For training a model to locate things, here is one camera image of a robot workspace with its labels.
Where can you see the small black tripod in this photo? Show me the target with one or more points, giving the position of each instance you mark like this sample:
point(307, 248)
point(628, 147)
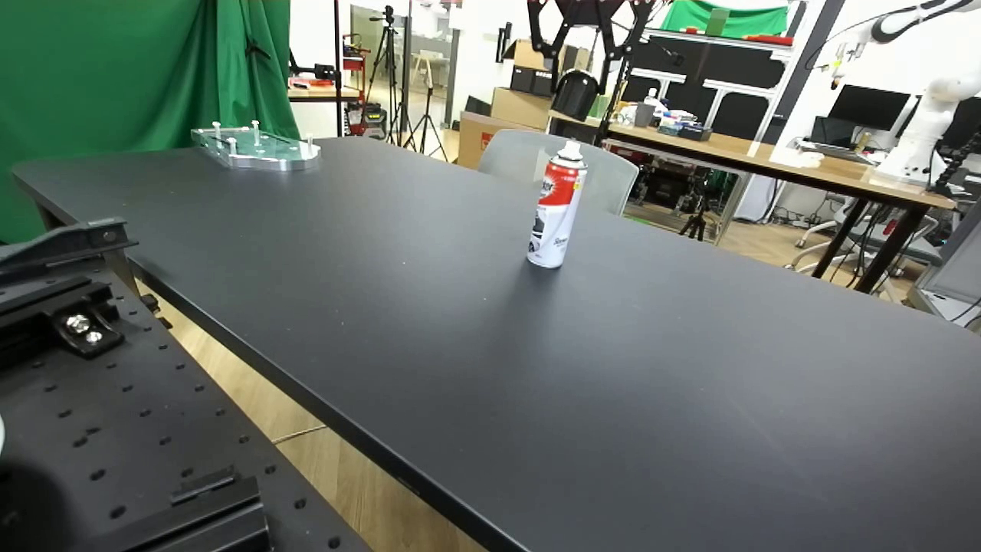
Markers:
point(695, 217)

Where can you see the black perforated breadboard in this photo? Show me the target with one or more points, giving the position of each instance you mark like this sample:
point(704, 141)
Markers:
point(112, 430)

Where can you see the black shelving rack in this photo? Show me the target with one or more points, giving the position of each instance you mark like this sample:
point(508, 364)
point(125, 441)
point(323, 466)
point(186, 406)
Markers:
point(707, 87)

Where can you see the white red spray can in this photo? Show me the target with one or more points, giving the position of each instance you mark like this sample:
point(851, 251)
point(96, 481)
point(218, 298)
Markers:
point(555, 217)

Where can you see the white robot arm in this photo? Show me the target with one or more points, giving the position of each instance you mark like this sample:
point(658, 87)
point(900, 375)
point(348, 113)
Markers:
point(936, 128)

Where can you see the green cloth on shelf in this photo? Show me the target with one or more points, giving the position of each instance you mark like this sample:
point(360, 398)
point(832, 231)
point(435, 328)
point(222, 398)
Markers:
point(727, 18)

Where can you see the tan cardboard box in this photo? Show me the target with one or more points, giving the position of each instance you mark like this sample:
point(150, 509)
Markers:
point(523, 105)

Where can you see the cardboard box with black items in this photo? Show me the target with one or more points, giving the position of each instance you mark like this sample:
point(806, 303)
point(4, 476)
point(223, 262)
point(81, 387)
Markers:
point(531, 74)

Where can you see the small wooden side table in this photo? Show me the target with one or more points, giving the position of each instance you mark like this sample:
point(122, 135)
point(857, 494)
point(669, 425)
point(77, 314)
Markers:
point(323, 92)

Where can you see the light stand tripod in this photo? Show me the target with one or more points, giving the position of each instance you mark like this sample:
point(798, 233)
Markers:
point(424, 110)

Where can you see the large brown cardboard box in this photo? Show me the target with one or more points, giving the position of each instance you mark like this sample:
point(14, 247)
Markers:
point(479, 139)

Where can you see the black clamp with silver screws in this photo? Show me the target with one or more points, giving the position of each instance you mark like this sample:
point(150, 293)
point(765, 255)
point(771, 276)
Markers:
point(86, 328)

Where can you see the black metal rail mount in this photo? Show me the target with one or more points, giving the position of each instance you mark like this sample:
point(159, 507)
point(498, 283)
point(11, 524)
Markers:
point(57, 247)

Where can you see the black camera tripod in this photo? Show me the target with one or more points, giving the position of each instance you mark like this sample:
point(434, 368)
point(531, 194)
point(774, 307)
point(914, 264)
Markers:
point(383, 50)

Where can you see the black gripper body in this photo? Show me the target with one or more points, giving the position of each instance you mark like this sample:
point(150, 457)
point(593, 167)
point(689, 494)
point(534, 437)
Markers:
point(589, 6)

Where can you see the green backdrop curtain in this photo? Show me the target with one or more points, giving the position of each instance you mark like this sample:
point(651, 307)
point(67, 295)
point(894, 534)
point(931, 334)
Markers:
point(122, 71)

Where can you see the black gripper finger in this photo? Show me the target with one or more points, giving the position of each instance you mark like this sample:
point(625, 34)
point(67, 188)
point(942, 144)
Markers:
point(634, 23)
point(541, 27)

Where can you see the grey chair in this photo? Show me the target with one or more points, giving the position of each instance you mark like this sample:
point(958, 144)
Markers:
point(508, 153)

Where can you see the black computer monitor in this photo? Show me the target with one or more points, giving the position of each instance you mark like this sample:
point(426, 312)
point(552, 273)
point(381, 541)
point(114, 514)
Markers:
point(865, 110)

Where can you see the long wooden desk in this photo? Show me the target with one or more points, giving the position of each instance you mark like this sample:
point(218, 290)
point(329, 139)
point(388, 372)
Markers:
point(775, 159)

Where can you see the clear acrylic plate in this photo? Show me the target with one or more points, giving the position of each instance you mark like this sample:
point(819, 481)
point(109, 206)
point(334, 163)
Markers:
point(253, 144)

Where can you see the black flat mounting block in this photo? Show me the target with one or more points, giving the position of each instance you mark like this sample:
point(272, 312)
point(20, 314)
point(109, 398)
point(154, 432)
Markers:
point(193, 509)

